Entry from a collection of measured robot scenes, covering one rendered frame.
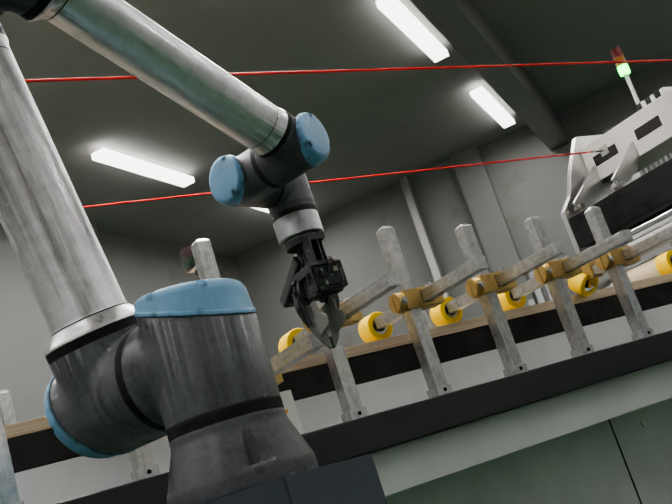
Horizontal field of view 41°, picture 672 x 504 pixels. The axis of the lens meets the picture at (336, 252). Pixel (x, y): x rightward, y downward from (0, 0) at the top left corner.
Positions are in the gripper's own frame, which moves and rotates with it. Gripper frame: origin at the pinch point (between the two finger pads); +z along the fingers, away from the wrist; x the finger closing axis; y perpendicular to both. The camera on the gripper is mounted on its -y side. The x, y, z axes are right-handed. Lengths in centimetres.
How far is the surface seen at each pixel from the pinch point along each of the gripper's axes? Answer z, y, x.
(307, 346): -1.2, -5.5, -1.6
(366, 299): -10.9, -18.2, 23.4
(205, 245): -33.3, -32.1, -3.8
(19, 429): -6, -54, -47
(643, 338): 13, -30, 116
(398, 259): -23, -32, 46
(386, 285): -11.1, -9.3, 23.4
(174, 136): -264, -445, 190
